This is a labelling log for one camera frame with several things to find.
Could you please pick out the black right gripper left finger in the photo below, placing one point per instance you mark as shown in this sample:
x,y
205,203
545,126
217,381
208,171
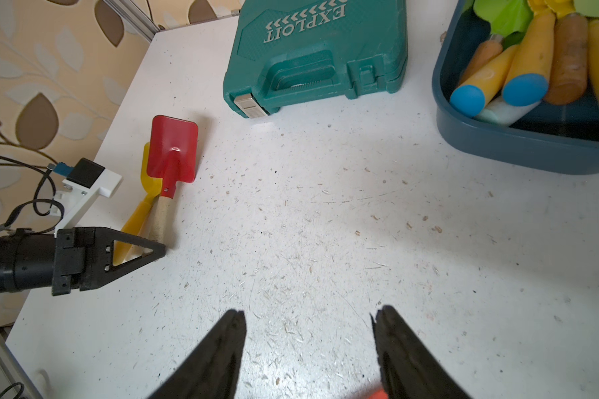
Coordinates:
x,y
213,367

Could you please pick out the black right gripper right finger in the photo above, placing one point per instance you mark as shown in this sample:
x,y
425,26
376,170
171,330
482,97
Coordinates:
x,y
407,368

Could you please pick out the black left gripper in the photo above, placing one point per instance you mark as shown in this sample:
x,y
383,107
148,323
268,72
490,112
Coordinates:
x,y
93,257

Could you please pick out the yellow shovel blue-tipped handle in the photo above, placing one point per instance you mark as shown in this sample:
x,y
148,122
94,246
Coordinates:
x,y
152,187

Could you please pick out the red shovel wooden handle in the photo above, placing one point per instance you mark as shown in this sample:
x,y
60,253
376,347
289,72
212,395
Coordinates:
x,y
172,159

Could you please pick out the yellow shovel wooden handle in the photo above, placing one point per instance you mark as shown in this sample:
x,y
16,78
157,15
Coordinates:
x,y
568,80

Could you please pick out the blue plastic storage box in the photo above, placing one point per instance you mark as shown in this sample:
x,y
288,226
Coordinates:
x,y
560,139

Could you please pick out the yellow shovel in box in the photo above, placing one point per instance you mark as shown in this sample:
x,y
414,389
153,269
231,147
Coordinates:
x,y
529,76

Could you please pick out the red white work glove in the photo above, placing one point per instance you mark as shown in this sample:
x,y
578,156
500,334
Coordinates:
x,y
379,394

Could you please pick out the green plastic tool case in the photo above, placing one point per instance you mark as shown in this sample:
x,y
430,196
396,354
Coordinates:
x,y
292,52

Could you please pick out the white handled tool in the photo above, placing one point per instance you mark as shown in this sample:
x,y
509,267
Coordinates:
x,y
500,113

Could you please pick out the green trowel wooden handle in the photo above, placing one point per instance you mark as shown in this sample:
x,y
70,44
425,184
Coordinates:
x,y
505,17

